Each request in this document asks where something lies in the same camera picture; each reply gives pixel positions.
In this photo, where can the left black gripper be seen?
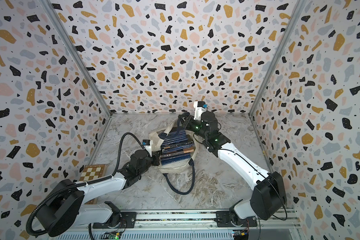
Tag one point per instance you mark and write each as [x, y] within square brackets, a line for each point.
[155, 156]

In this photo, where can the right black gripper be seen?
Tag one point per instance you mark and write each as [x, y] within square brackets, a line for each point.
[188, 125]

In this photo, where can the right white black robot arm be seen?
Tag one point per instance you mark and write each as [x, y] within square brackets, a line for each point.
[268, 190]

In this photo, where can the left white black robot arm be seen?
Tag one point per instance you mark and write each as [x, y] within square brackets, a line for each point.
[67, 205]

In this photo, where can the wooden chessboard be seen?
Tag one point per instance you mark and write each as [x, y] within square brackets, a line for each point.
[93, 172]

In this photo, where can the left green circuit board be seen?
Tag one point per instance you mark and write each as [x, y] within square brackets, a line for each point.
[114, 236]

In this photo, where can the right circuit board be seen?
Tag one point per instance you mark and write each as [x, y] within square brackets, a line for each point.
[240, 235]

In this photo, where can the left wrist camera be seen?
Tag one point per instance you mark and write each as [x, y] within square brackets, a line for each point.
[147, 145]

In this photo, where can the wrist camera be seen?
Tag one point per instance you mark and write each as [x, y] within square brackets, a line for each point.
[200, 108]
[147, 145]

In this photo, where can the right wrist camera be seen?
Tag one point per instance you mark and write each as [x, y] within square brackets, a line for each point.
[200, 108]

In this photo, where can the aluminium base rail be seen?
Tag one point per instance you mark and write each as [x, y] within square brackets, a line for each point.
[191, 225]

